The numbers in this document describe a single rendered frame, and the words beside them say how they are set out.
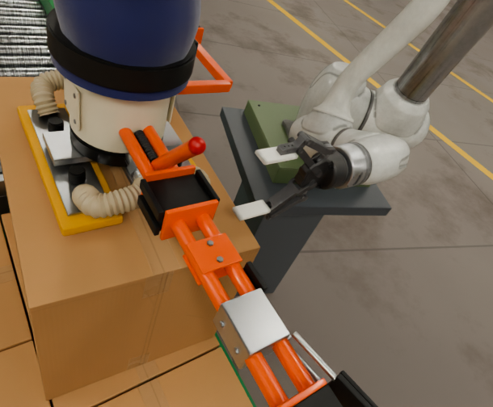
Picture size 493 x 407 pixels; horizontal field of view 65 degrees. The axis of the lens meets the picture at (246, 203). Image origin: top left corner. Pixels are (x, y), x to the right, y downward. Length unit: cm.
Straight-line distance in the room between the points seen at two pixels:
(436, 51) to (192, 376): 101
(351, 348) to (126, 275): 143
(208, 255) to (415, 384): 164
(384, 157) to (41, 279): 65
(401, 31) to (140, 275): 69
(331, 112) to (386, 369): 136
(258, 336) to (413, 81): 90
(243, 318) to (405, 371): 162
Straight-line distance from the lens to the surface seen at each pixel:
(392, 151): 85
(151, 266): 67
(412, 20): 91
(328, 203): 125
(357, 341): 198
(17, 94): 101
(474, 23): 111
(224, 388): 104
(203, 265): 50
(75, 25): 60
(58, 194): 73
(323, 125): 91
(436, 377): 215
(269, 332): 48
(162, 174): 58
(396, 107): 122
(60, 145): 78
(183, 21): 61
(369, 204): 134
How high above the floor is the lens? 150
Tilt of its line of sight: 43 degrees down
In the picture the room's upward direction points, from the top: 23 degrees clockwise
